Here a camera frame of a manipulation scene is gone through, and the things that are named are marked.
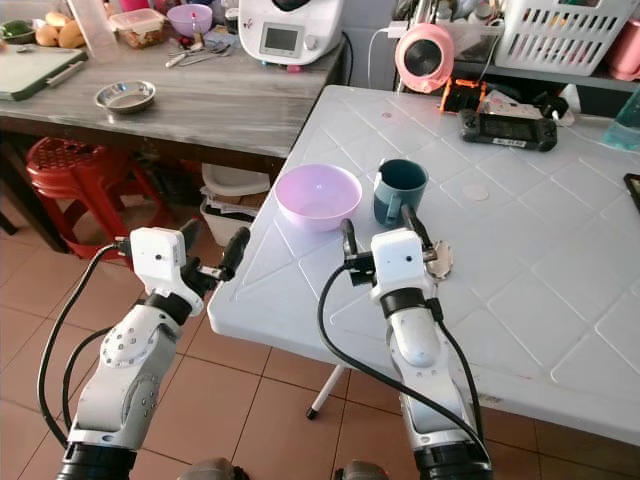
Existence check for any pale pink plastic bowl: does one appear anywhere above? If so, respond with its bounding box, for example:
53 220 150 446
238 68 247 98
275 164 363 232

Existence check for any teal ceramic mug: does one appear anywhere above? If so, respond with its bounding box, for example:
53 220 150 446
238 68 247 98
373 159 429 226

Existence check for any white plastic bin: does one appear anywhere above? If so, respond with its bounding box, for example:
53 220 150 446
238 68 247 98
200 163 271 247

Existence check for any red plastic stool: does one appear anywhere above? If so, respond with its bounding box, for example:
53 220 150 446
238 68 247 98
25 137 161 261

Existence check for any white folding table leg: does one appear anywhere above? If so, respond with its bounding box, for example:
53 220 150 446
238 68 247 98
307 365 351 419

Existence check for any black handheld controller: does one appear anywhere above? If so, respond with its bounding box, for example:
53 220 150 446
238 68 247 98
460 108 559 153

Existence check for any orange and black device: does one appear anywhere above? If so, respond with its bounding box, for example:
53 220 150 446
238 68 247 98
440 78 486 113

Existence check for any small stainless steel bowl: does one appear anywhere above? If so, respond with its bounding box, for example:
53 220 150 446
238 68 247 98
95 80 158 114

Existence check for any pink round appliance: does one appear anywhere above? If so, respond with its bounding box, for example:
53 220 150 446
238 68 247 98
395 24 456 93

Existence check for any metal cutlery piece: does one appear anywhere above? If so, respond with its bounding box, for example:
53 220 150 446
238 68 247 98
165 40 231 69

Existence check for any grey robot left foot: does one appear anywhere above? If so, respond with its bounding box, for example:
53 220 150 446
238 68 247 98
175 458 251 480

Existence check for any grey robot foot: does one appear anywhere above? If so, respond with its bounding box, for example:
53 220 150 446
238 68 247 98
335 460 393 480
175 458 251 480

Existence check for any grey robot right foot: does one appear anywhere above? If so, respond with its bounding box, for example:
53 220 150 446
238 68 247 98
335 460 393 480

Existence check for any clear lidded food container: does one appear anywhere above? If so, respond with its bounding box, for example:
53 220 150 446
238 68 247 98
110 9 166 49

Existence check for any purple plastic bowl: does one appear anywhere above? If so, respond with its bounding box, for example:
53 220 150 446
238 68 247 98
168 4 214 38

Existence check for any white kitchen cooking machine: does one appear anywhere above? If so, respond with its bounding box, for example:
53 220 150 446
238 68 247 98
238 0 346 67

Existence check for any black phone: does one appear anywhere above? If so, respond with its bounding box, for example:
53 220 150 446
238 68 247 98
623 173 640 213

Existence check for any pale green cutting board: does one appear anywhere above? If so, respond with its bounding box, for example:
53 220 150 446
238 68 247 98
0 45 88 101

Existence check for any clear plastic jug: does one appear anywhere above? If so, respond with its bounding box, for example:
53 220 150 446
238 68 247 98
75 0 121 56

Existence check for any teal translucent cup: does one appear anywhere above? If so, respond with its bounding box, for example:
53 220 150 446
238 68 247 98
603 88 640 151

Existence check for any white plastic basket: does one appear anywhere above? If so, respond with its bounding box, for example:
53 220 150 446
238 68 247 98
495 0 616 76

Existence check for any green bowl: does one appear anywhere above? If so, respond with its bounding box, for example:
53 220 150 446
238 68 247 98
0 20 36 46

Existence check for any pink plastic container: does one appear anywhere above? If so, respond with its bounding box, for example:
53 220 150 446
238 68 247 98
607 18 640 81

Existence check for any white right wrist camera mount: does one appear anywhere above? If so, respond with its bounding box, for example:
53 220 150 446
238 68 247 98
370 230 433 301

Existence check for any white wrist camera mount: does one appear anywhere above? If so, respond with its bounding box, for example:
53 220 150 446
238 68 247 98
370 230 433 301
130 228 191 303

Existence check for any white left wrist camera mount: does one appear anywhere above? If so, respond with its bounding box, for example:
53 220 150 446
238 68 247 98
130 228 191 303

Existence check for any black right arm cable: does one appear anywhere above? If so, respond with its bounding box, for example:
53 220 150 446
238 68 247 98
315 262 494 469

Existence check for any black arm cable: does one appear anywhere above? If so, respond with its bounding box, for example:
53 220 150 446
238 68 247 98
38 240 136 456
315 262 494 469

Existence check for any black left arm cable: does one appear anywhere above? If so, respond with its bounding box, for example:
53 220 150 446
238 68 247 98
38 240 136 456

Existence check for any white charger with cable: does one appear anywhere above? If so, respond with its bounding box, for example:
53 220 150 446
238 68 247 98
368 20 413 91

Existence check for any dark wooden counter frame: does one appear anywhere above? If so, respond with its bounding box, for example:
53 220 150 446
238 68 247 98
0 112 286 256

